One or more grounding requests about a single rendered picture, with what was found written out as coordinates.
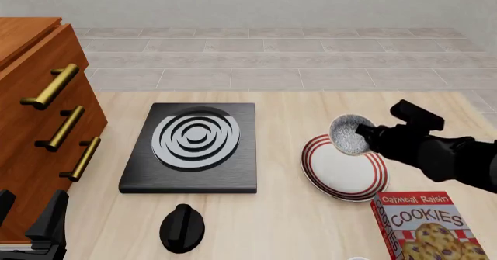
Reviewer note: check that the round black stove knob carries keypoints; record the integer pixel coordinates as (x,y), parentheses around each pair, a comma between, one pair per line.
(181,228)

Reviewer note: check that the black patterned bowl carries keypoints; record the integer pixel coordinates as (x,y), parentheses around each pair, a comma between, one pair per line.
(345,137)

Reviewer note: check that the wooden cabinet drawer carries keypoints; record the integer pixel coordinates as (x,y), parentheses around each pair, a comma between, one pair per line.
(39,65)
(46,126)
(66,161)

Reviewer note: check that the flat black stove plate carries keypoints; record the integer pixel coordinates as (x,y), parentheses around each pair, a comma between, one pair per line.
(155,175)

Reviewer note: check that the white plate with red rings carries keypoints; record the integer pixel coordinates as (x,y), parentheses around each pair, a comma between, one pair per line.
(341,172)

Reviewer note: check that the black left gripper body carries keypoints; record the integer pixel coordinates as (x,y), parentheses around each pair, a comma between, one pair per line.
(35,251)

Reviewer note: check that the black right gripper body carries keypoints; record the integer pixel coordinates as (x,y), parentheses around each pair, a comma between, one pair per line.
(400,143)

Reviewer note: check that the small white round object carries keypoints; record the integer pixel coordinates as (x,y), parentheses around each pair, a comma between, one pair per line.
(360,258)

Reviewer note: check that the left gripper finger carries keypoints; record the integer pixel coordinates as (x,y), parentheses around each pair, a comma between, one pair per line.
(5,204)
(52,219)

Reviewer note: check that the wooden cabinet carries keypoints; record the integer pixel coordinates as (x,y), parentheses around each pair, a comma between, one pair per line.
(23,38)

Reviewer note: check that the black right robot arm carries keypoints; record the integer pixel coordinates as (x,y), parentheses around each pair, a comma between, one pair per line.
(458,161)

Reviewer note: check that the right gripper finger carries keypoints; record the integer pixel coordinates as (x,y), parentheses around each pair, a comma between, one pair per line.
(374,146)
(365,129)

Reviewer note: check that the oatmeal raisin cookies box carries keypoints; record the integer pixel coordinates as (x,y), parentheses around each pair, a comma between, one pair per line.
(427,228)

